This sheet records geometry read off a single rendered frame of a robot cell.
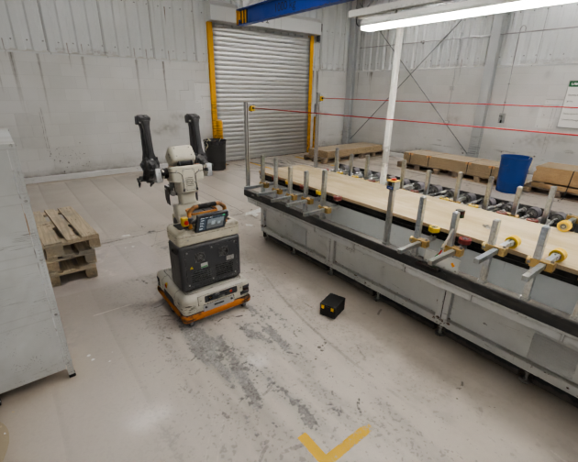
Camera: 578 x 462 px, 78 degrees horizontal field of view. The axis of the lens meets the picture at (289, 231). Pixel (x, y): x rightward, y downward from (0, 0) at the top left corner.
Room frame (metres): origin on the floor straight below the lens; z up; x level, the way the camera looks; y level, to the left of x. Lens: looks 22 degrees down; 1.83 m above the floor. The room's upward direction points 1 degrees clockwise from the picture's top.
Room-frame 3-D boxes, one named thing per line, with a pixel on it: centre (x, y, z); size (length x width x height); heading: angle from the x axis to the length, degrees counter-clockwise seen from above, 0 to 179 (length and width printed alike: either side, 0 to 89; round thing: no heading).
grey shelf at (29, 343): (2.10, 1.88, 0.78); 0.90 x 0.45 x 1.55; 38
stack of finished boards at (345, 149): (10.74, -1.68, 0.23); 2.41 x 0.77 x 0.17; 130
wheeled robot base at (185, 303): (2.84, 0.78, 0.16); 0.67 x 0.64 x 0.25; 38
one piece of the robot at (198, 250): (2.76, 0.72, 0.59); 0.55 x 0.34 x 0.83; 128
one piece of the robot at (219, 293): (2.59, 0.56, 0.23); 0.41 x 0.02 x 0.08; 128
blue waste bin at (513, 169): (7.04, -4.44, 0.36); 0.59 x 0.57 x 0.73; 128
